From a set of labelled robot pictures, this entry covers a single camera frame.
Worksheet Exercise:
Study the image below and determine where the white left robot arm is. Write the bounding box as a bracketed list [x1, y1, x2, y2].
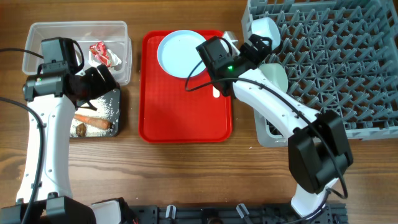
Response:
[1, 63, 125, 223]

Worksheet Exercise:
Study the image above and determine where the red serving tray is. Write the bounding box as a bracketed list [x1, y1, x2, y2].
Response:
[139, 30, 233, 144]

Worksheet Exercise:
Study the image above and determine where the black plastic tray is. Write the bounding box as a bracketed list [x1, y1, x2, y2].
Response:
[68, 88, 122, 138]

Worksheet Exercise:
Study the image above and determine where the mint green bowl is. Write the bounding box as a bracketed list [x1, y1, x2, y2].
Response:
[259, 63, 289, 93]

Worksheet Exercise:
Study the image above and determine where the brown food scrap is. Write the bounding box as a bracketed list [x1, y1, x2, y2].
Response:
[75, 123, 86, 137]

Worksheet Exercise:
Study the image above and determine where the cooked white rice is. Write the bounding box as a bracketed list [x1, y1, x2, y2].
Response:
[69, 95, 121, 137]

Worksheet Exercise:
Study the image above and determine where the clear plastic bin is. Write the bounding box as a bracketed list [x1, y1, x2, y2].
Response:
[25, 21, 132, 86]

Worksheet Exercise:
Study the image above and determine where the light blue plate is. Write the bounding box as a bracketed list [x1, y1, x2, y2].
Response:
[157, 30, 206, 78]

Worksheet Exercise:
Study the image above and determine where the red snack wrapper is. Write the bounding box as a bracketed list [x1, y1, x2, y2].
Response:
[89, 41, 112, 67]

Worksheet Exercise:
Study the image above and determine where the white plastic spoon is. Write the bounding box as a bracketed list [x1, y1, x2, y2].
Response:
[213, 87, 220, 98]

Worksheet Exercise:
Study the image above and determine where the carrot piece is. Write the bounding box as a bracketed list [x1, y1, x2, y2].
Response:
[73, 114, 111, 130]

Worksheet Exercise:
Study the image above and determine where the light blue rice bowl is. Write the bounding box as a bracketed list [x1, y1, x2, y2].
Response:
[251, 17, 281, 50]

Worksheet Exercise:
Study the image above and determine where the white tissue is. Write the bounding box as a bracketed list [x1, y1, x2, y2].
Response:
[88, 49, 122, 73]

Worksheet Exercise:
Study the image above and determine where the grey dishwasher rack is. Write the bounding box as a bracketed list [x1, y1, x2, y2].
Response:
[241, 0, 397, 140]

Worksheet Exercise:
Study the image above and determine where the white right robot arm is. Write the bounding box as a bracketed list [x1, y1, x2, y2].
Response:
[196, 34, 353, 221]

